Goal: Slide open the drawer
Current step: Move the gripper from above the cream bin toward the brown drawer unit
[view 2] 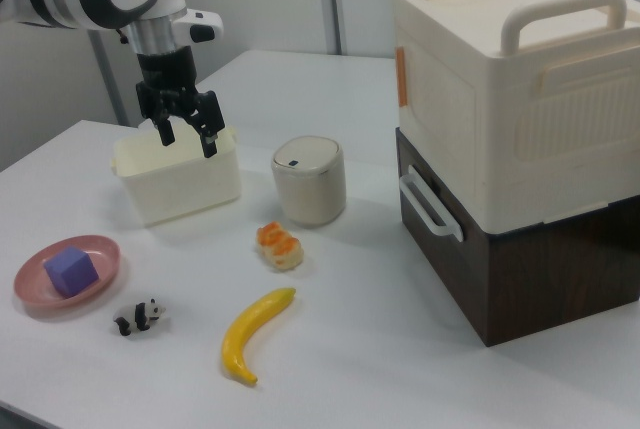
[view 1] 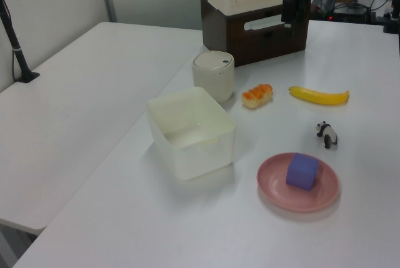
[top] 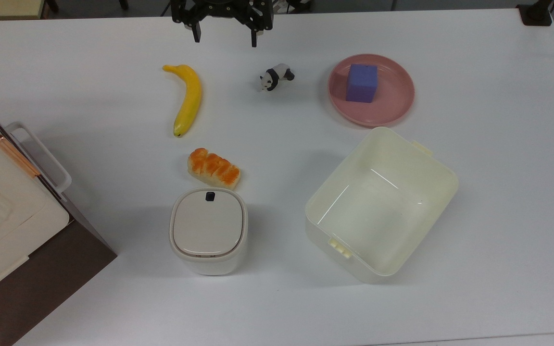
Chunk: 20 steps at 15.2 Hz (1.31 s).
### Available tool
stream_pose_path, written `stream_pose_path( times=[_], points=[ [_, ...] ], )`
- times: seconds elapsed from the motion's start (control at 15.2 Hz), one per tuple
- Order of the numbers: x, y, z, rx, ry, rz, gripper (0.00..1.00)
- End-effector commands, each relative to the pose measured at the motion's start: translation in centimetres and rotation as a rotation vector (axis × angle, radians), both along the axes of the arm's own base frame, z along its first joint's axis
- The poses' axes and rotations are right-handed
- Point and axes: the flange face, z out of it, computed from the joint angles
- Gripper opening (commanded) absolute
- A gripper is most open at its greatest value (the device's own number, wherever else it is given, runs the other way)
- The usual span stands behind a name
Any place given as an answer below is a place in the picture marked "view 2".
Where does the pink plastic plate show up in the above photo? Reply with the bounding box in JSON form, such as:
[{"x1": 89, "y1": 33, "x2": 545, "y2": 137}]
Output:
[{"x1": 13, "y1": 234, "x2": 123, "y2": 311}]

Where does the orange tag on storage box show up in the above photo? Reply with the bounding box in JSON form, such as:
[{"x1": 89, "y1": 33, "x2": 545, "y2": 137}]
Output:
[{"x1": 394, "y1": 47, "x2": 411, "y2": 108}]

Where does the yellow toy banana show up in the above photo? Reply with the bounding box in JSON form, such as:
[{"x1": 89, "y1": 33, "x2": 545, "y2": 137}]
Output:
[{"x1": 221, "y1": 287, "x2": 297, "y2": 385}]

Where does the small panda figurine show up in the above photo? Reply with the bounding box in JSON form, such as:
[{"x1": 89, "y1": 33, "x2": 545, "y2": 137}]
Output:
[{"x1": 112, "y1": 298, "x2": 169, "y2": 338}]

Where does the cream rectangular plastic bin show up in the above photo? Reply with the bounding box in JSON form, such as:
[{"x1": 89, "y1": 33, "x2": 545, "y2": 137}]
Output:
[{"x1": 109, "y1": 124, "x2": 242, "y2": 228}]

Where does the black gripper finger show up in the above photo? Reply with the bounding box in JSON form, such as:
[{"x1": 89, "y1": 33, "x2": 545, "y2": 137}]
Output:
[
  {"x1": 135, "y1": 81, "x2": 177, "y2": 147},
  {"x1": 183, "y1": 90, "x2": 224, "y2": 160}
]

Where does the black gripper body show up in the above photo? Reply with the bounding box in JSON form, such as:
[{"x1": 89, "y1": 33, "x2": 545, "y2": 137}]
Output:
[{"x1": 134, "y1": 45, "x2": 202, "y2": 121}]

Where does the toy shrimp sushi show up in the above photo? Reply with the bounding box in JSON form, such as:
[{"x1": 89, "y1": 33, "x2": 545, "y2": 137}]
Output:
[{"x1": 255, "y1": 221, "x2": 305, "y2": 273}]

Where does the dark drawer with white handle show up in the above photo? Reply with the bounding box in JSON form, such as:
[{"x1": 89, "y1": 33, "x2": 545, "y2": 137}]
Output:
[{"x1": 396, "y1": 127, "x2": 489, "y2": 346}]

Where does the purple cube block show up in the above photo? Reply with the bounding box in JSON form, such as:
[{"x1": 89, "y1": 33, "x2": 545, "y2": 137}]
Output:
[{"x1": 43, "y1": 246, "x2": 100, "y2": 298}]

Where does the cream storage box with handles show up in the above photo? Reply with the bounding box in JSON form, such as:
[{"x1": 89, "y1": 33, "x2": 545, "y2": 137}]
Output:
[{"x1": 389, "y1": 0, "x2": 640, "y2": 224}]

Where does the small beige lidded trash can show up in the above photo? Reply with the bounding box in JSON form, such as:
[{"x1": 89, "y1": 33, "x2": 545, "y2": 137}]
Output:
[{"x1": 270, "y1": 135, "x2": 347, "y2": 227}]

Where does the dark wood drawer cabinet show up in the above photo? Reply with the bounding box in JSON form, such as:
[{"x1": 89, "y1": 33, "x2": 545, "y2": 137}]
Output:
[{"x1": 394, "y1": 126, "x2": 640, "y2": 349}]

